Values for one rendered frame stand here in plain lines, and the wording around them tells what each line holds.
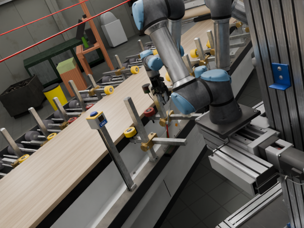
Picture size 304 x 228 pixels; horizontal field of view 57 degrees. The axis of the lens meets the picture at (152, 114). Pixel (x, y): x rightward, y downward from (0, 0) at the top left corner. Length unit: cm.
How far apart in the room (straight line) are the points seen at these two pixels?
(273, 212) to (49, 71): 755
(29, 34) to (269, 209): 986
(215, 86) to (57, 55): 762
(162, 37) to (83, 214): 111
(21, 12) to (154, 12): 974
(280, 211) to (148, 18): 141
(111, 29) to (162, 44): 925
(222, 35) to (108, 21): 914
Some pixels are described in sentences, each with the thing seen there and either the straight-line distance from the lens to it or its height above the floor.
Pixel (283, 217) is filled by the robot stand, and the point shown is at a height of 21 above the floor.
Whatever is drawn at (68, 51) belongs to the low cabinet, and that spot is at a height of 73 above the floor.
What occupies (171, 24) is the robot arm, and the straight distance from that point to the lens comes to 140.
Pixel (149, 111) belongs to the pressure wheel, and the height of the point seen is 90.
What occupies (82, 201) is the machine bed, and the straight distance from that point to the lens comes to 175.
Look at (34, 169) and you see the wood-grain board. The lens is 208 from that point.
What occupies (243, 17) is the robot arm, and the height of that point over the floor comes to 138.
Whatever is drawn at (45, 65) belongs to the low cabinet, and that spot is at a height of 65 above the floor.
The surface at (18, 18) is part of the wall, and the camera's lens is 1085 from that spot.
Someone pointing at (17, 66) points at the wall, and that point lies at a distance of 1090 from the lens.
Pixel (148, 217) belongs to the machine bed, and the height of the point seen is 21.
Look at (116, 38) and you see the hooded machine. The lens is 1051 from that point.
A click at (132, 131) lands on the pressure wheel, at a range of 184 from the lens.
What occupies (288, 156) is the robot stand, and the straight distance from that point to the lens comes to 115.
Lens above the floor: 172
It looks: 24 degrees down
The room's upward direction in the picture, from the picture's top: 22 degrees counter-clockwise
